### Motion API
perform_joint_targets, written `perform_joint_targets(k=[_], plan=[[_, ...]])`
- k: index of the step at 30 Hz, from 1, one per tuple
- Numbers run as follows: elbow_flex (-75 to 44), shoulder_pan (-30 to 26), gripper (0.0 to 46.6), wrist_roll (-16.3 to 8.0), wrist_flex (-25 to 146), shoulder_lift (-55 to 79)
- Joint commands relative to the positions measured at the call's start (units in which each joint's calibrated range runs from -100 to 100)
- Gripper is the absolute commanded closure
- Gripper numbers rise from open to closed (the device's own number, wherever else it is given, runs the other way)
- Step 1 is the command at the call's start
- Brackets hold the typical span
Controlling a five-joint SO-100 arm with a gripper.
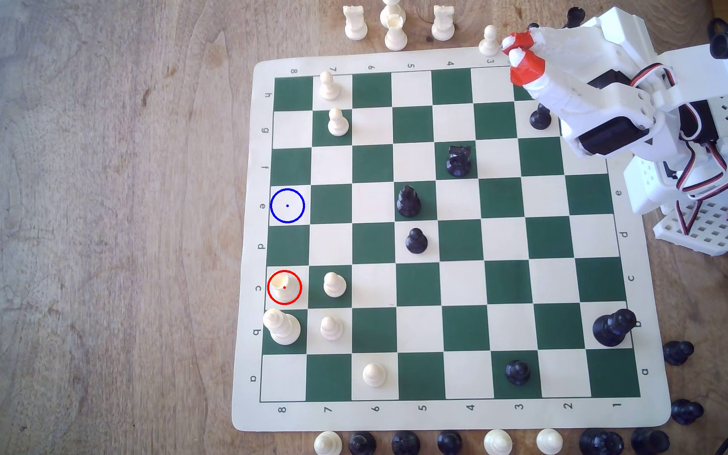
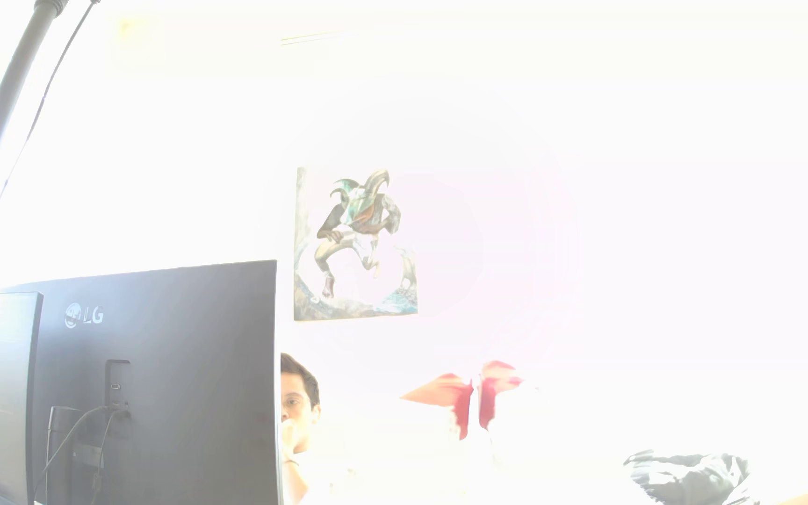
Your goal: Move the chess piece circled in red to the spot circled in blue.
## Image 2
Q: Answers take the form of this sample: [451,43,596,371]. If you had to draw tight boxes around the dark slim computer monitor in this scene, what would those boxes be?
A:
[0,291,44,505]

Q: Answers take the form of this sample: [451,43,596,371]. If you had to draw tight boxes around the thin dark hanging cable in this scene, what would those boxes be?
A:
[0,0,101,281]

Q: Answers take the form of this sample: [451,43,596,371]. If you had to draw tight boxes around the person behind monitor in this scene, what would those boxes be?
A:
[280,352,322,505]

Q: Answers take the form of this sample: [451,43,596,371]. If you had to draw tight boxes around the jester figure wall painting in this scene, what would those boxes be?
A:
[293,166,419,323]

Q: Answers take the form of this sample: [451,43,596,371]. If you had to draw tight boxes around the dark LG computer monitor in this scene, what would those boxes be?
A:
[0,260,283,505]

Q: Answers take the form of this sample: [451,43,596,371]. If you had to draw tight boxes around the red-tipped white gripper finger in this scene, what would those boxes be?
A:
[400,373,474,441]
[478,361,523,431]

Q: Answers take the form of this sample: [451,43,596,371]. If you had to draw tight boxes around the black monitor cables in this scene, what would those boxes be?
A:
[31,403,131,505]

